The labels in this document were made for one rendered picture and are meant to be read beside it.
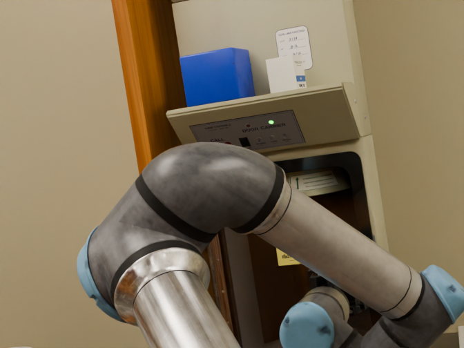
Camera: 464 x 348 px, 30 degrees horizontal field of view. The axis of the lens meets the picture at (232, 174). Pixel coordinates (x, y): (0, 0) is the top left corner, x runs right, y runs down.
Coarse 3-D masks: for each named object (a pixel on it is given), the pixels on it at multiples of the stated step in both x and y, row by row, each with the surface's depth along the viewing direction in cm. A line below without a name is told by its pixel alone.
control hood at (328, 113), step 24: (264, 96) 147; (288, 96) 146; (312, 96) 145; (336, 96) 144; (168, 120) 154; (192, 120) 153; (216, 120) 152; (312, 120) 149; (336, 120) 149; (312, 144) 155
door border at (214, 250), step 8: (216, 240) 163; (208, 248) 163; (216, 248) 163; (216, 256) 163; (216, 264) 164; (216, 272) 164; (216, 280) 164; (224, 280) 163; (224, 288) 164; (224, 296) 164; (216, 304) 164; (224, 304) 164; (224, 312) 164; (232, 328) 164
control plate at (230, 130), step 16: (288, 112) 148; (192, 128) 154; (208, 128) 154; (224, 128) 153; (240, 128) 153; (256, 128) 152; (272, 128) 152; (288, 128) 152; (240, 144) 156; (256, 144) 156; (272, 144) 155; (288, 144) 155
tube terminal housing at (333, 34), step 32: (192, 0) 161; (224, 0) 159; (256, 0) 157; (288, 0) 156; (320, 0) 154; (192, 32) 162; (224, 32) 160; (256, 32) 158; (320, 32) 154; (352, 32) 158; (256, 64) 159; (320, 64) 155; (352, 64) 154; (384, 224) 164
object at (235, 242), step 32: (288, 160) 157; (320, 160) 155; (352, 160) 154; (320, 192) 156; (352, 192) 154; (352, 224) 155; (224, 256) 163; (256, 256) 161; (256, 288) 162; (288, 288) 160; (256, 320) 162; (352, 320) 157
